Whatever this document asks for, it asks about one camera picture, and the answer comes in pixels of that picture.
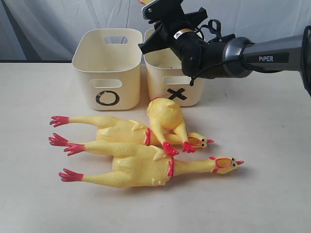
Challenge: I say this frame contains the headless yellow chicken body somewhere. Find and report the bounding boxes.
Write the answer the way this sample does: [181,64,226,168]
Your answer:
[147,98,196,156]

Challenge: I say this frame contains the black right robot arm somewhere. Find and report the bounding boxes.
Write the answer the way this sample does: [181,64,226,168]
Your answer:
[139,0,311,91]

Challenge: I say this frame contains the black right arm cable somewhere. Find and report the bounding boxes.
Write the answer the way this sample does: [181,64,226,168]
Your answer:
[189,19,258,87]

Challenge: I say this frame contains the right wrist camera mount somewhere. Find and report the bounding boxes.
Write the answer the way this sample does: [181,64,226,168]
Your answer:
[185,7,208,27]

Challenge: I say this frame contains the cream bin marked X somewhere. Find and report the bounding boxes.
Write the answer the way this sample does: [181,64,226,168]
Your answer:
[143,28,207,107]

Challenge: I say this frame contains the cream bin marked O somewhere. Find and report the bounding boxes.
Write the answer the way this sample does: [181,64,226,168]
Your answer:
[72,28,142,111]

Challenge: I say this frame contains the yellow rubber chicken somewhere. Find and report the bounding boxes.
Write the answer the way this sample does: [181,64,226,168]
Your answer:
[59,141,244,188]
[49,116,214,148]

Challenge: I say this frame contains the grey backdrop curtain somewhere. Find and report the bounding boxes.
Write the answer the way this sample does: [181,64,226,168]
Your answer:
[0,0,311,61]

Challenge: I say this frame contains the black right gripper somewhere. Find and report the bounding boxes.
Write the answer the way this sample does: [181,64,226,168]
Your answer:
[138,0,197,55]

